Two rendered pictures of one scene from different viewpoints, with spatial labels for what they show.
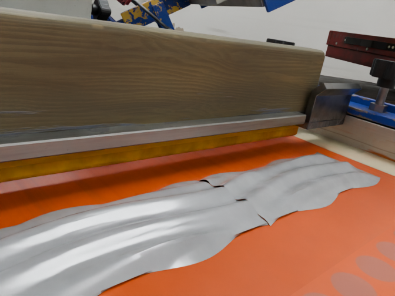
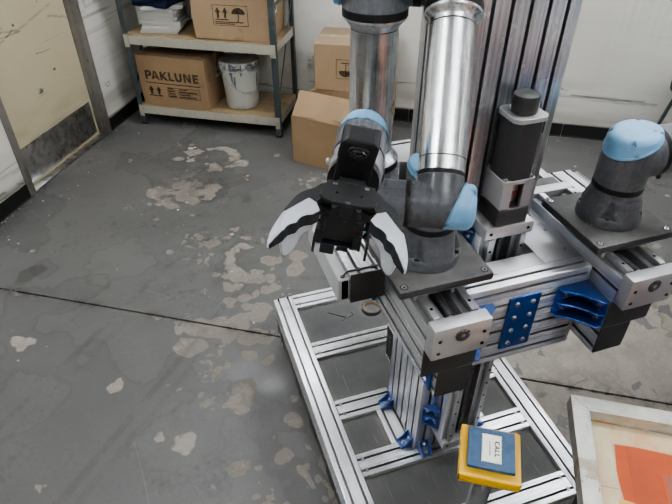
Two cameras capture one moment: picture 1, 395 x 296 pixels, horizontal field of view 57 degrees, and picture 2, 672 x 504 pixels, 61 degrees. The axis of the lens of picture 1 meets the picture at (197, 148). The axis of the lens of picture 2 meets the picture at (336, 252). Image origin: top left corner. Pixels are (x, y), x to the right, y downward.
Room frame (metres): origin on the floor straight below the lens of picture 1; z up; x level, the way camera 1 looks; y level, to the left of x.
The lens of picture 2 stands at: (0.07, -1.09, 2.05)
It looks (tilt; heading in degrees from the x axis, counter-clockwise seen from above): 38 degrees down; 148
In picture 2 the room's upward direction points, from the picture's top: straight up
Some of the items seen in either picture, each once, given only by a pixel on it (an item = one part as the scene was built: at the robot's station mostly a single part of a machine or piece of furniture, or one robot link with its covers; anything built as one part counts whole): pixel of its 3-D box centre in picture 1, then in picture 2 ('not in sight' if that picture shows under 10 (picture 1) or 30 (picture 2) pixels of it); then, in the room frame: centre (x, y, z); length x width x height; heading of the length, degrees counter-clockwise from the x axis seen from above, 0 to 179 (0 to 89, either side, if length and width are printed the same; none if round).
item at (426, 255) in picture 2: not in sight; (428, 234); (-0.68, -0.39, 1.31); 0.15 x 0.15 x 0.10
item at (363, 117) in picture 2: not in sight; (361, 145); (-0.56, -0.66, 1.65); 0.11 x 0.08 x 0.09; 141
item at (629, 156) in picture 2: not in sight; (630, 153); (-0.57, 0.10, 1.42); 0.13 x 0.12 x 0.14; 78
